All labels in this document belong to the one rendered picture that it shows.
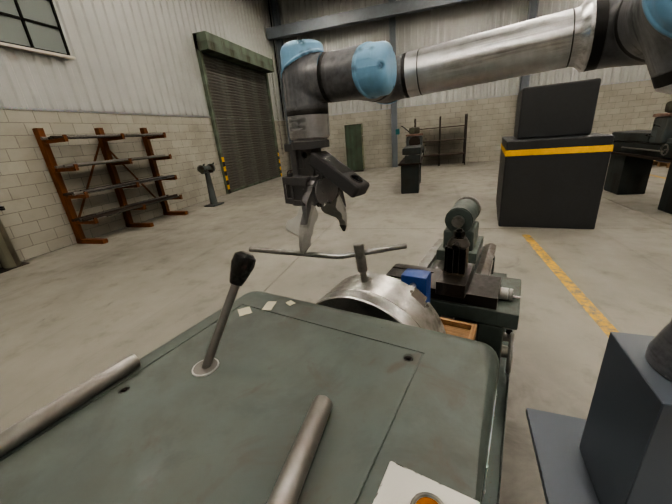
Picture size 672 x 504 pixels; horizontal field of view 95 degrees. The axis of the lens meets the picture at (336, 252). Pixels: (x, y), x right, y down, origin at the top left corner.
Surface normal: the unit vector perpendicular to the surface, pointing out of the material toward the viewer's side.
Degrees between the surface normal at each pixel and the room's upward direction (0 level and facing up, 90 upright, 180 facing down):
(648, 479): 90
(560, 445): 0
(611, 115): 90
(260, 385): 0
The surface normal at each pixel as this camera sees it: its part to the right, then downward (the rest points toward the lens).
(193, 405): -0.08, -0.93
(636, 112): -0.27, 0.36
